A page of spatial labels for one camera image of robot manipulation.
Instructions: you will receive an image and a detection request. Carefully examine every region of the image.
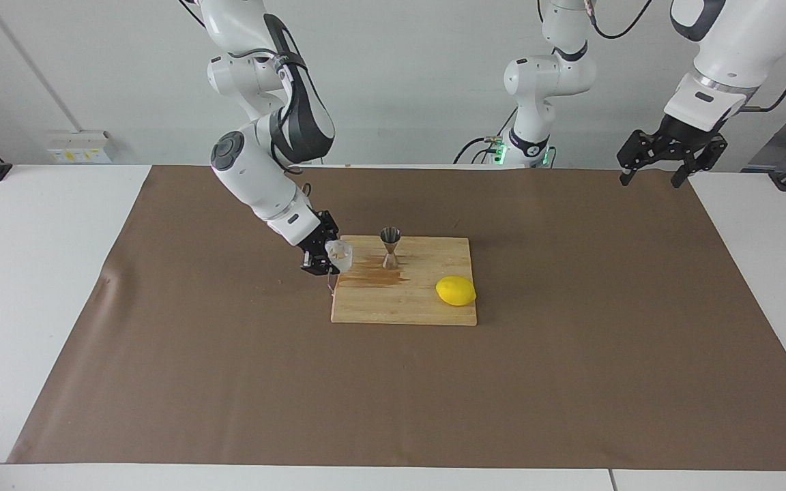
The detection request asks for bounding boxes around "black base cable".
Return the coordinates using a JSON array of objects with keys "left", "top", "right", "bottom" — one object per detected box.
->
[{"left": 453, "top": 102, "right": 518, "bottom": 166}]

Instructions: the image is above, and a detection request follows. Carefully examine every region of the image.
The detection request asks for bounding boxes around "wooden cutting board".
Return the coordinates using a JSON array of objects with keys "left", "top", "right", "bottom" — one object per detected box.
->
[{"left": 326, "top": 235, "right": 478, "bottom": 327}]

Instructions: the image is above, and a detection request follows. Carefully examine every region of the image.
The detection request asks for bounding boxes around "brown paper table mat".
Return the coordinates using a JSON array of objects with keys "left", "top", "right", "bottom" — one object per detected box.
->
[{"left": 8, "top": 165, "right": 786, "bottom": 471}]

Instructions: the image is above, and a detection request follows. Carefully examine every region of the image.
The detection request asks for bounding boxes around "white wall socket box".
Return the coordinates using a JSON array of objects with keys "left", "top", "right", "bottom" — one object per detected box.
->
[{"left": 47, "top": 130, "right": 119, "bottom": 164}]

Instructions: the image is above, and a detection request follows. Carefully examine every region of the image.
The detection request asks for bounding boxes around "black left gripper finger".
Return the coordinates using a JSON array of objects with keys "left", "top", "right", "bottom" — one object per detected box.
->
[
  {"left": 671, "top": 135, "right": 728, "bottom": 188},
  {"left": 617, "top": 130, "right": 663, "bottom": 186}
]

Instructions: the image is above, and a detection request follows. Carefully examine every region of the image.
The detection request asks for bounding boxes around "yellow lemon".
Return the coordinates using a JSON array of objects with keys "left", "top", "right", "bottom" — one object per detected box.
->
[{"left": 435, "top": 276, "right": 477, "bottom": 307}]

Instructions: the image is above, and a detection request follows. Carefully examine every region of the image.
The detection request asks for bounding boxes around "clear glass cup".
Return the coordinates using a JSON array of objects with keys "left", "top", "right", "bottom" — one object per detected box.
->
[{"left": 325, "top": 239, "right": 354, "bottom": 272}]

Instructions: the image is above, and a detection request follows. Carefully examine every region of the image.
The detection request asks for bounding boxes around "steel double jigger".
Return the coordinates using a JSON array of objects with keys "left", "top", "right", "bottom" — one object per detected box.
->
[{"left": 379, "top": 227, "right": 403, "bottom": 269}]

